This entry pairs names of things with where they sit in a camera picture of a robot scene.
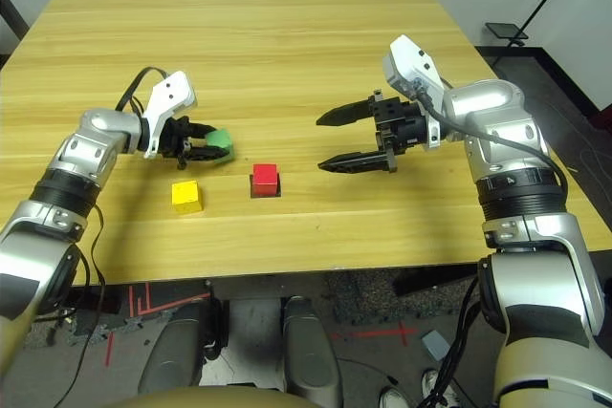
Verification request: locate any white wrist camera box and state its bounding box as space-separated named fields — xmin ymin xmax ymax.
xmin=382 ymin=33 xmax=453 ymax=151
xmin=142 ymin=70 xmax=198 ymax=161

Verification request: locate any black left wrist camera cable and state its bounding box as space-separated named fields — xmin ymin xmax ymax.
xmin=114 ymin=66 xmax=168 ymax=116

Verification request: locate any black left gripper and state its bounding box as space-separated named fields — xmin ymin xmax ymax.
xmin=160 ymin=116 xmax=230 ymax=170

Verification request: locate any speckled black rubber mat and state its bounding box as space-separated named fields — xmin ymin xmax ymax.
xmin=328 ymin=268 xmax=474 ymax=324

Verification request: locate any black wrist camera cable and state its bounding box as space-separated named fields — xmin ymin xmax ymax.
xmin=413 ymin=85 xmax=570 ymax=199
xmin=114 ymin=66 xmax=168 ymax=116

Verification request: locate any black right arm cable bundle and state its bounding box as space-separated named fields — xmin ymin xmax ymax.
xmin=420 ymin=278 xmax=484 ymax=408

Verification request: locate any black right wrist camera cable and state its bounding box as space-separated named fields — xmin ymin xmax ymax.
xmin=413 ymin=85 xmax=570 ymax=199

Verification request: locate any red wooden block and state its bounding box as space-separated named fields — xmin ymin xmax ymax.
xmin=251 ymin=163 xmax=280 ymax=197

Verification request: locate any black table frame beam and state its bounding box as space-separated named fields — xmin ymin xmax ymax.
xmin=394 ymin=264 xmax=484 ymax=297

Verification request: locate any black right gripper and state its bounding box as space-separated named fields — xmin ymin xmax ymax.
xmin=315 ymin=89 xmax=430 ymax=174

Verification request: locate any grey robot right leg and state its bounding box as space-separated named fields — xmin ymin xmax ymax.
xmin=281 ymin=295 xmax=343 ymax=408

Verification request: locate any yellow wooden block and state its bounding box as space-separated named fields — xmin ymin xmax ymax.
xmin=171 ymin=180 xmax=204 ymax=214

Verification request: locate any small grey floor box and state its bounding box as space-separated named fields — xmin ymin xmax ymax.
xmin=421 ymin=330 xmax=451 ymax=361

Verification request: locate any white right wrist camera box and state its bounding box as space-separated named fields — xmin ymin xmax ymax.
xmin=382 ymin=33 xmax=453 ymax=151

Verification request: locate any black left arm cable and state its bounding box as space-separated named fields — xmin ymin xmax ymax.
xmin=52 ymin=204 xmax=106 ymax=408

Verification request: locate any beige robot torso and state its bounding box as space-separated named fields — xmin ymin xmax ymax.
xmin=107 ymin=386 xmax=307 ymax=408

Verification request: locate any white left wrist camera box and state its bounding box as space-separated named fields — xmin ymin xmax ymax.
xmin=142 ymin=70 xmax=198 ymax=161

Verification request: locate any white bystander shoe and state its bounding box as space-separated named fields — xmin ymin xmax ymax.
xmin=421 ymin=368 xmax=460 ymax=408
xmin=380 ymin=386 xmax=407 ymax=408

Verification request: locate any green wooden block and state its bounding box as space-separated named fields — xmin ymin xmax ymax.
xmin=205 ymin=128 xmax=236 ymax=164

